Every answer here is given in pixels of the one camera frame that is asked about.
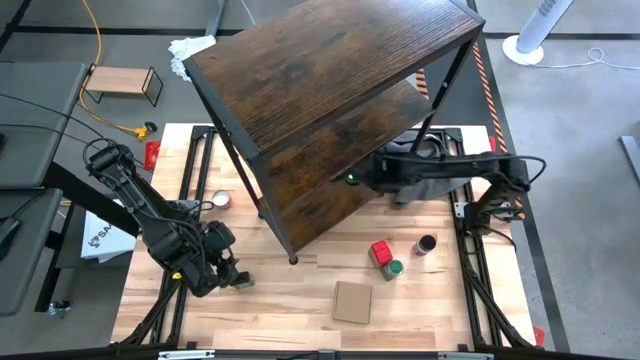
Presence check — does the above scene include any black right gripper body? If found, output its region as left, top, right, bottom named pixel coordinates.
left=343, top=167, right=374, bottom=194

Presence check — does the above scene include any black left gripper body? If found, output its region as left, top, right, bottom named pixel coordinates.
left=174, top=222, right=237, bottom=299

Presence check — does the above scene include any red smoked paprika tin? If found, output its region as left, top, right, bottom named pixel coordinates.
left=368, top=240, right=395, bottom=270

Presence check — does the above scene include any purple label garlic powder bottle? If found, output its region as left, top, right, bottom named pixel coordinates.
left=413, top=234, right=438, bottom=258

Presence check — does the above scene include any green lid oregano jar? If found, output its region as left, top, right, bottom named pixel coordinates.
left=380, top=258, right=405, bottom=282

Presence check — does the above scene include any brown wood black metal shelf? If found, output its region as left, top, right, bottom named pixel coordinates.
left=182, top=0, right=487, bottom=266

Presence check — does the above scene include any grey cloth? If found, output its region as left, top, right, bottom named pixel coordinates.
left=384, top=139, right=471, bottom=205

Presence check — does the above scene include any pink speckled round cup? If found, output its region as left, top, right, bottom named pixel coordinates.
left=211, top=189, right=233, bottom=210

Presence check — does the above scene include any white cardboard box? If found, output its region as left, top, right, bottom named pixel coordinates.
left=79, top=199, right=139, bottom=264

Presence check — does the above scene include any small brown cardboard box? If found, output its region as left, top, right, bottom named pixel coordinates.
left=332, top=280, right=374, bottom=325

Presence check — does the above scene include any grey desk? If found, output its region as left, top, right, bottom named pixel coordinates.
left=0, top=188, right=64, bottom=317
left=0, top=62, right=89, bottom=190

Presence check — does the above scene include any black computer mouse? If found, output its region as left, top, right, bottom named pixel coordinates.
left=0, top=217, right=21, bottom=261

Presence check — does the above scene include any white crumpled cloth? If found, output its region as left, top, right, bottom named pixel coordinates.
left=168, top=34, right=217, bottom=83

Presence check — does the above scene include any white tower fan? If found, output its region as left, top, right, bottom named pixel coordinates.
left=501, top=0, right=574, bottom=67

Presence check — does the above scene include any grey metal bar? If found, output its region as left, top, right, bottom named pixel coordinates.
left=618, top=135, right=640, bottom=186

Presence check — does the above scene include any black metal table frame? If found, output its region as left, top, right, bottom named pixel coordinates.
left=109, top=124, right=551, bottom=360

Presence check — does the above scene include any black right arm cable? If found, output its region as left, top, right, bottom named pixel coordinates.
left=494, top=154, right=547, bottom=186

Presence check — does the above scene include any small wood black frame riser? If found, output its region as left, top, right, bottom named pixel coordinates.
left=82, top=63, right=165, bottom=108

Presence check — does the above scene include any yellow cable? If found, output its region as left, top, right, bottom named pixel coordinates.
left=77, top=0, right=159, bottom=141

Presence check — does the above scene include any white cable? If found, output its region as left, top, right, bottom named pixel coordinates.
left=532, top=47, right=640, bottom=71

